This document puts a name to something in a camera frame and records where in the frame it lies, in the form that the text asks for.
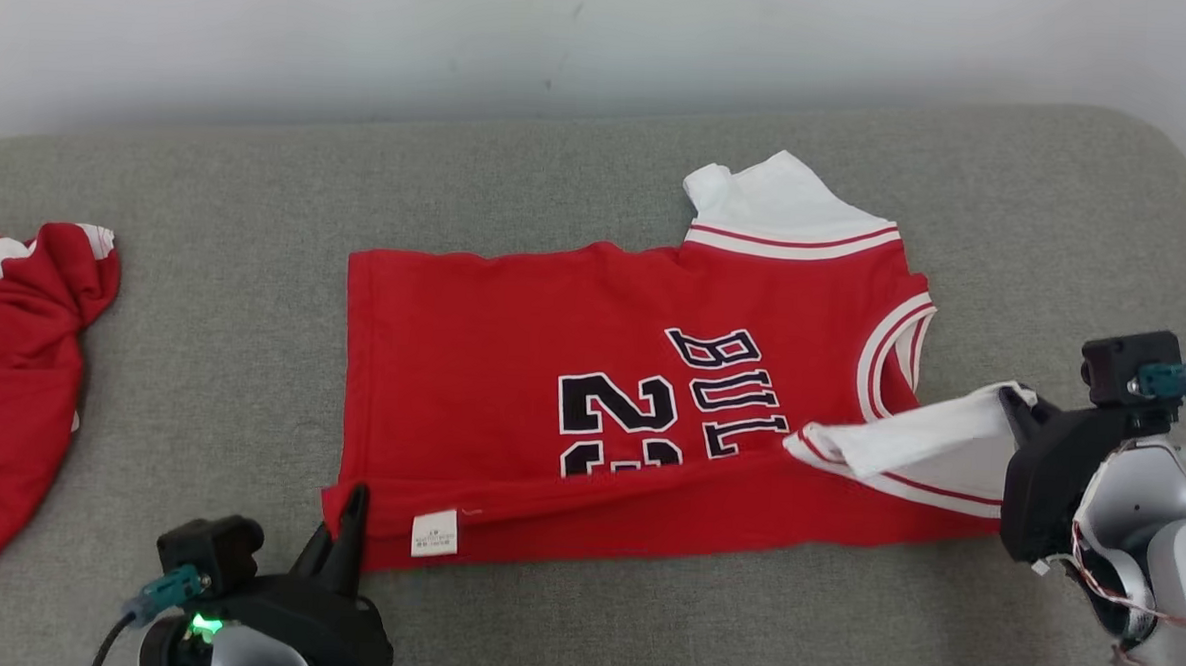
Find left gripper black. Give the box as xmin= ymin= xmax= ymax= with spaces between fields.
xmin=138 ymin=474 xmax=402 ymax=666

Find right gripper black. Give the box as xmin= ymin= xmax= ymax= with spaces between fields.
xmin=990 ymin=385 xmax=1170 ymax=572

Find red number 23 basketball jersey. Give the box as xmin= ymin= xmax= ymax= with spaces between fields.
xmin=317 ymin=130 xmax=1047 ymax=601

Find crumpled red and white garment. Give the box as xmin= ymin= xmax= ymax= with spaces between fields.
xmin=0 ymin=219 xmax=124 ymax=593

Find red white wire bundle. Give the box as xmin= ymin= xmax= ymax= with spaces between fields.
xmin=1027 ymin=517 xmax=1186 ymax=666

